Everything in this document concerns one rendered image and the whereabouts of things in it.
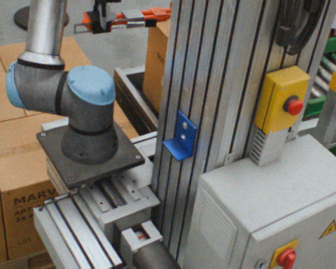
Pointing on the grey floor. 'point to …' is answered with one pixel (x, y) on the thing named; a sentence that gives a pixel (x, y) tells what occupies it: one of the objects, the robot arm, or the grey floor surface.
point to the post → (331, 110)
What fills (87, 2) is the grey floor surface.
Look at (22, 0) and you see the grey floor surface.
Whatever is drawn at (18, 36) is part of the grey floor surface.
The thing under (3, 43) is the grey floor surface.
